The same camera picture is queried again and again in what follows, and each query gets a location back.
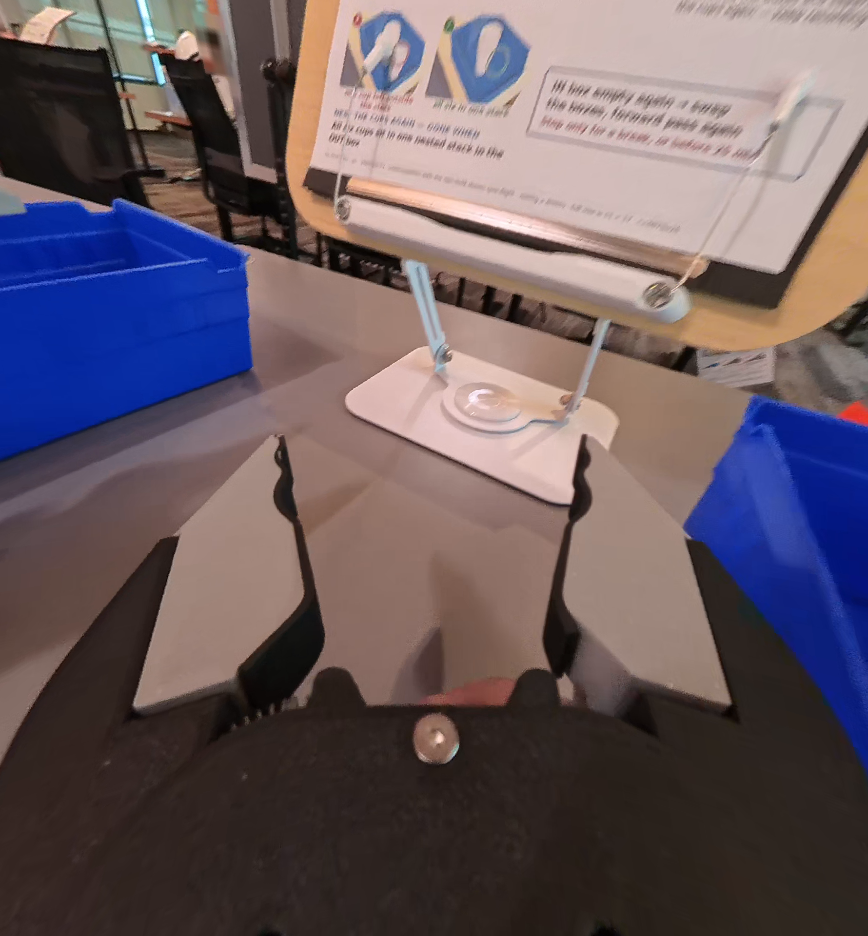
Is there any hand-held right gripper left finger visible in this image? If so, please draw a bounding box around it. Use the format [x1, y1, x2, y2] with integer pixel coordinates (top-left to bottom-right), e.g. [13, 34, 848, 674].
[133, 435, 325, 718]

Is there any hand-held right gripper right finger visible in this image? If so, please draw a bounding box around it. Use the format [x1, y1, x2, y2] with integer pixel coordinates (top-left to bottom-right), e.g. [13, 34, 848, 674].
[544, 435, 735, 721]

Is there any blue plastic bin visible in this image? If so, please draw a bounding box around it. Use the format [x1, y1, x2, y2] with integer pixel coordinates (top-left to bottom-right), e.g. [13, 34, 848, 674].
[684, 395, 868, 853]
[0, 197, 254, 472]

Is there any black office chair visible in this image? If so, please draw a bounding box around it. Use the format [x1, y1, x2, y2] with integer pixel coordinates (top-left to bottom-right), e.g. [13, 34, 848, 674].
[159, 51, 289, 242]
[0, 33, 150, 209]

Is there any wooden document stand white base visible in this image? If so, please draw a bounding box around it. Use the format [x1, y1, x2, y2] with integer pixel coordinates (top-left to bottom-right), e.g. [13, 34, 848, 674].
[285, 0, 868, 506]

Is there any white floor sign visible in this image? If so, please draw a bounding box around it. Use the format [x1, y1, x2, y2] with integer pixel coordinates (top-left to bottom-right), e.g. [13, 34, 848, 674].
[697, 350, 775, 389]

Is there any black tripod pole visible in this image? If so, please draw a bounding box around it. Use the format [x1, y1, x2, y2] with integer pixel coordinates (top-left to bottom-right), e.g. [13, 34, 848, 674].
[260, 58, 302, 253]

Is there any printed instruction sheet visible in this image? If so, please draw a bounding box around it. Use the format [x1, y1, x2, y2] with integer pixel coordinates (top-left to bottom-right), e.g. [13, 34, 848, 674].
[310, 0, 868, 275]

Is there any grey divider panel silver frame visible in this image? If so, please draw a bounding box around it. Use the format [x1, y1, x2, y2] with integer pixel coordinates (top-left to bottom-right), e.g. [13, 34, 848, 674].
[218, 0, 296, 184]

